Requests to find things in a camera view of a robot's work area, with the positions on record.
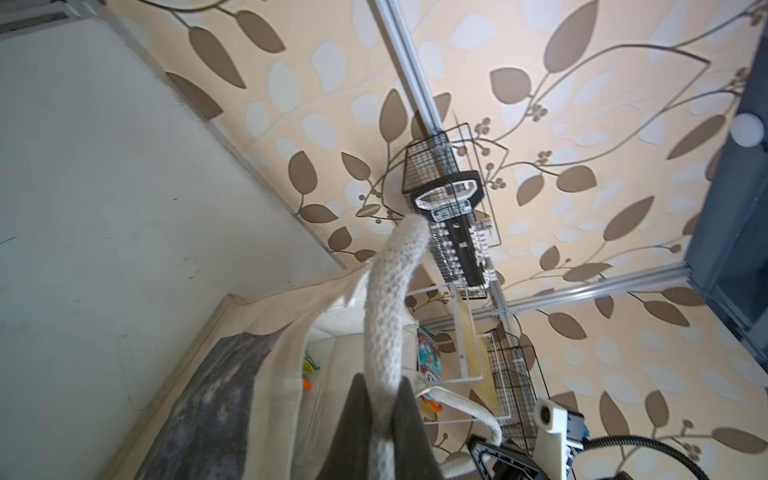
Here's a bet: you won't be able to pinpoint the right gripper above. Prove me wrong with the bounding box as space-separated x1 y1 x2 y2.
467 435 548 480

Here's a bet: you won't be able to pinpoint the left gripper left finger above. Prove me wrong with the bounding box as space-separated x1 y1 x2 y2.
316 373 372 480

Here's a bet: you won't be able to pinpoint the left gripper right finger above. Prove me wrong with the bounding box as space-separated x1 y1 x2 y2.
392 377 443 480

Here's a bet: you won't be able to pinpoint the cream canvas grocery bag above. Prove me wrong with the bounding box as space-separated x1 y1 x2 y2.
117 214 502 479

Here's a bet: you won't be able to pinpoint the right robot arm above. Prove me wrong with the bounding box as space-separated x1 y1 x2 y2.
468 435 708 479

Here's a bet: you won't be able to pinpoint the Fox's candy bag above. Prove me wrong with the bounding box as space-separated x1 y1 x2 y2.
417 326 442 385

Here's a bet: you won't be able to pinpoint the white wooden two-tier shelf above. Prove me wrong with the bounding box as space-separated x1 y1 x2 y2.
403 284 500 418

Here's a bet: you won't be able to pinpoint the black socket tool set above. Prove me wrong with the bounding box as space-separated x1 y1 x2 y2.
402 171 489 296

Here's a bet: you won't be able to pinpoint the black wire basket right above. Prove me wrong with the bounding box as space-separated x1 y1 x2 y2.
481 329 548 454

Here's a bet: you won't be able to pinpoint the black wire basket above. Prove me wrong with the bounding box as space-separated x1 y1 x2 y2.
481 329 548 454
402 119 496 299

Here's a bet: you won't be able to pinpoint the black wire basket centre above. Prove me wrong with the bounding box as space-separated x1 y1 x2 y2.
402 119 496 299

